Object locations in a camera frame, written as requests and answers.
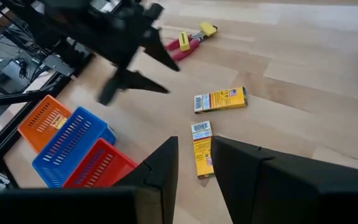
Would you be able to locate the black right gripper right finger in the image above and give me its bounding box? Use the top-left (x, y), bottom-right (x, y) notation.
top-left (211, 135), bottom-right (358, 224)

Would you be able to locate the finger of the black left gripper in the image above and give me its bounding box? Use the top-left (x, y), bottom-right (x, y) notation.
top-left (97, 68), bottom-right (170, 106)
top-left (140, 27), bottom-right (180, 72)

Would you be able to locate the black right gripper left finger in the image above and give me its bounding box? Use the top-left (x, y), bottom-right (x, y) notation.
top-left (0, 136), bottom-right (179, 224)

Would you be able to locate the pink handled metal hole punch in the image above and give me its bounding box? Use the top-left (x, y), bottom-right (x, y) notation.
top-left (165, 29), bottom-right (219, 62)

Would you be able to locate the yellow rectangular eraser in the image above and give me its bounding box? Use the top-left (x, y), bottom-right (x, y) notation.
top-left (178, 31), bottom-right (191, 52)
top-left (199, 21), bottom-right (218, 38)

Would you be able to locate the red plastic basket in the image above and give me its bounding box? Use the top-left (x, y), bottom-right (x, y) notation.
top-left (62, 138), bottom-right (139, 189)

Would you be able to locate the blue plastic basket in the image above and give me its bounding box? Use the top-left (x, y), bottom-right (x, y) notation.
top-left (32, 106), bottom-right (117, 189)

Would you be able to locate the orange plastic basket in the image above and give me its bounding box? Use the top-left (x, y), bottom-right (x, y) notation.
top-left (17, 95), bottom-right (73, 154)

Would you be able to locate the black metal table frame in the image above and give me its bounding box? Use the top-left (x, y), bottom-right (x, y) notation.
top-left (0, 52), bottom-right (94, 162)

